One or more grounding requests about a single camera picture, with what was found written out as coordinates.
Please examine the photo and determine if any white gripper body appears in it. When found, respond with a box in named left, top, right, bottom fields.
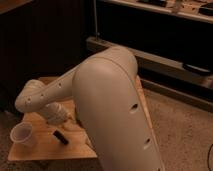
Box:
left=47, top=108, right=70, bottom=125

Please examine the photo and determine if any wooden folding table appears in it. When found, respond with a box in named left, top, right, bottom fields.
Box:
left=7, top=75, right=155, bottom=162

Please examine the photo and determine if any clear plastic cup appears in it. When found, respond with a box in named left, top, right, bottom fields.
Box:
left=10, top=122, right=37, bottom=147

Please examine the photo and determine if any metal shelf unit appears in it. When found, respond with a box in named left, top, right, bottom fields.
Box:
left=86, top=0, right=213, bottom=112

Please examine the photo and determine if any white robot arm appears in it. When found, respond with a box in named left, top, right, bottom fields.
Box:
left=15, top=46, right=165, bottom=171

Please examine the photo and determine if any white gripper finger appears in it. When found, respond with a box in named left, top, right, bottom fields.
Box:
left=64, top=120, right=80, bottom=132

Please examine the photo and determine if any black eraser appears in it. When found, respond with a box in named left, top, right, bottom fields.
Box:
left=53, top=130, right=69, bottom=145

